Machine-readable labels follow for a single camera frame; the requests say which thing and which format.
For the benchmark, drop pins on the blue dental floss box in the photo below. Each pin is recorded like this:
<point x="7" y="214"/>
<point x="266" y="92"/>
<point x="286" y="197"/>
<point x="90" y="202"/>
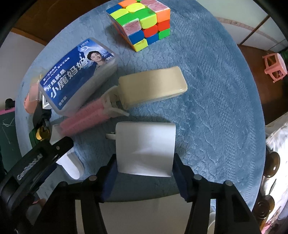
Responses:
<point x="77" y="75"/>

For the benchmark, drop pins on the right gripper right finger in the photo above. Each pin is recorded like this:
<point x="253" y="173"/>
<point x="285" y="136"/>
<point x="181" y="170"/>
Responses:
<point x="232" y="213"/>

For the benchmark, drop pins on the black clamp on chalkboard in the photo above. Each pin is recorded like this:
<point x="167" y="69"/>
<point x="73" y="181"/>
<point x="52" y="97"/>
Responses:
<point x="9" y="104"/>

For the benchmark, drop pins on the cream rectangular case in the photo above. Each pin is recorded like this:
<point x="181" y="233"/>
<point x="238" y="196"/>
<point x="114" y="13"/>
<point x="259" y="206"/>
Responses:
<point x="150" y="86"/>

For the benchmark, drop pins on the pink hair roller clip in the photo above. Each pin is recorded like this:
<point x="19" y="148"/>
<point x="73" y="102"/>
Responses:
<point x="94" y="113"/>

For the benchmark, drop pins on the multicolour puzzle cube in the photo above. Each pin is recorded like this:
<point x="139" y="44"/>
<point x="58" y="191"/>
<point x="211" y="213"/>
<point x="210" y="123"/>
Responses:
<point x="140" y="23"/>

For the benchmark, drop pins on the white storage box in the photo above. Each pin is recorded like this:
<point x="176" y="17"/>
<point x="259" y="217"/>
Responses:
<point x="71" y="164"/>

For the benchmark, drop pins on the green chalkboard pink frame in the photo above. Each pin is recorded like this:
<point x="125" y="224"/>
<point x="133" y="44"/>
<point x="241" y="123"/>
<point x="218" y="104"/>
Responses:
<point x="9" y="142"/>

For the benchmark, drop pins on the pink plastic stool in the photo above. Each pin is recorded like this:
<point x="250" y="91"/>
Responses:
<point x="275" y="66"/>

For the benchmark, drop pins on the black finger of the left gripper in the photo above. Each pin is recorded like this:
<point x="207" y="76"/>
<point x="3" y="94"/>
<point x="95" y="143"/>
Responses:
<point x="38" y="160"/>

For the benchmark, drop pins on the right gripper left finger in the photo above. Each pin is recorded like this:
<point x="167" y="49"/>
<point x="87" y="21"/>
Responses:
<point x="75" y="208"/>

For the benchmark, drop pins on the white power adapter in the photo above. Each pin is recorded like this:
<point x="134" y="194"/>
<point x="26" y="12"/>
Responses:
<point x="144" y="148"/>

